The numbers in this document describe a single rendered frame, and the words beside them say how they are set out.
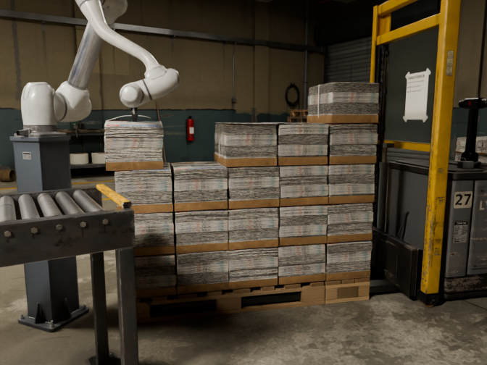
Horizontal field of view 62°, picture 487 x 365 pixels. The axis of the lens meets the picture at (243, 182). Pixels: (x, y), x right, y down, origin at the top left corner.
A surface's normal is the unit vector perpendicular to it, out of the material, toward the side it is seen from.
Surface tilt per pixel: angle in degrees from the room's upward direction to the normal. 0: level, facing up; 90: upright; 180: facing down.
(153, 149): 100
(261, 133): 90
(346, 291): 90
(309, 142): 90
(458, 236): 90
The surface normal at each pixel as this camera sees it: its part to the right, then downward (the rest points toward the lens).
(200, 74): 0.51, 0.13
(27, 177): -0.40, 0.14
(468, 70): -0.86, 0.07
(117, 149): 0.25, 0.32
